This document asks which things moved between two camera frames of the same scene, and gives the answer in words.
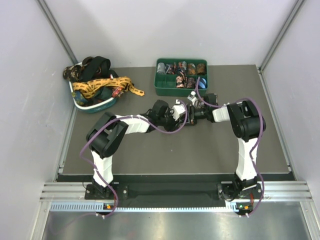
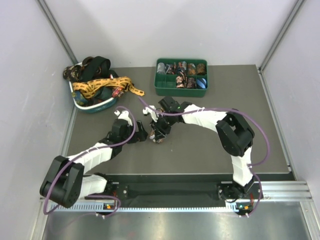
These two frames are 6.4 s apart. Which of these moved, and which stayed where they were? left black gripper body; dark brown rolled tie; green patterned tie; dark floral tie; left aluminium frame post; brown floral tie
Moved: brown floral tie; left black gripper body
Stayed: dark floral tie; dark brown rolled tie; green patterned tie; left aluminium frame post
